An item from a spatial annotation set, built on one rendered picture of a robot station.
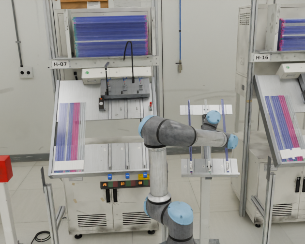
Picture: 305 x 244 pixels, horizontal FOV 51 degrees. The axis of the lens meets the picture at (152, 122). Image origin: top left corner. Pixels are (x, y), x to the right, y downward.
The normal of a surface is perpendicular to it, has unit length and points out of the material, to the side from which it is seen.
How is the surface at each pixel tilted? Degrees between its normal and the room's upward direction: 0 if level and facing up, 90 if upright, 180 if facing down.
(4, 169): 90
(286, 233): 0
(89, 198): 90
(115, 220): 90
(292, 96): 44
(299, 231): 0
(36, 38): 90
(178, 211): 8
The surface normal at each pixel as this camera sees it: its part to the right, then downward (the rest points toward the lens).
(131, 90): 0.02, -0.46
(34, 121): 0.06, 0.29
